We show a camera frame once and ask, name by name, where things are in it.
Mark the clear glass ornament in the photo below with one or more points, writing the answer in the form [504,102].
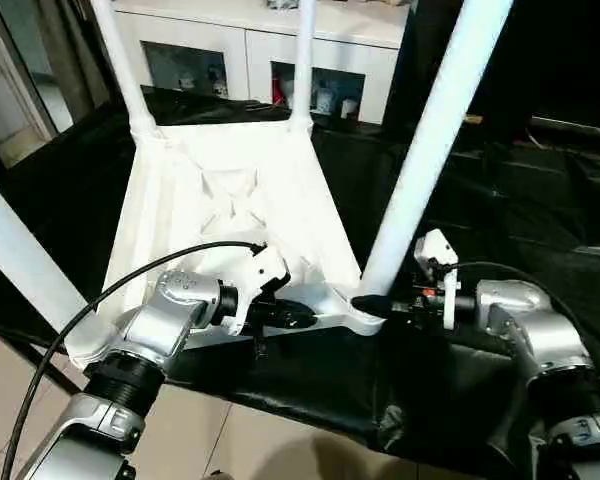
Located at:
[282,4]

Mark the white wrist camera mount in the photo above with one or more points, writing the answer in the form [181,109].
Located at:
[435,247]
[260,270]

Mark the red bottle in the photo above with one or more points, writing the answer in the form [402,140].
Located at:
[278,90]

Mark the black cabinet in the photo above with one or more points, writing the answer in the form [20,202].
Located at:
[555,50]

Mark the small gold label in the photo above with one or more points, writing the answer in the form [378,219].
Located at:
[473,119]

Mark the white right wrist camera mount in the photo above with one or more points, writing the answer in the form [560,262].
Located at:
[435,247]

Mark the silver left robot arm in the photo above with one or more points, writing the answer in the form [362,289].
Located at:
[170,310]

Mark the grey curtain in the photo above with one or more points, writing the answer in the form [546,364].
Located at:
[55,60]

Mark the black work mat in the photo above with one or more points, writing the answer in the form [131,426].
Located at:
[330,380]

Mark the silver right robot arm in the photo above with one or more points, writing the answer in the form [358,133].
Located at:
[540,330]

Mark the white plastic table leg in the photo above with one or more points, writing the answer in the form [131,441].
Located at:
[302,65]
[125,65]
[430,125]
[20,250]

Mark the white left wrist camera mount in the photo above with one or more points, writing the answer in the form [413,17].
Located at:
[260,270]

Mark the small white cup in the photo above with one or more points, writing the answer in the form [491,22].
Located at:
[348,107]

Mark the black metal stand bar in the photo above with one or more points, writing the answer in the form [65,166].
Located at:
[55,375]

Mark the white plastic table top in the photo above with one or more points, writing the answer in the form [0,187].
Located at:
[155,200]

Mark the white glass-door cabinet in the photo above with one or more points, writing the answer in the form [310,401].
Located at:
[205,25]

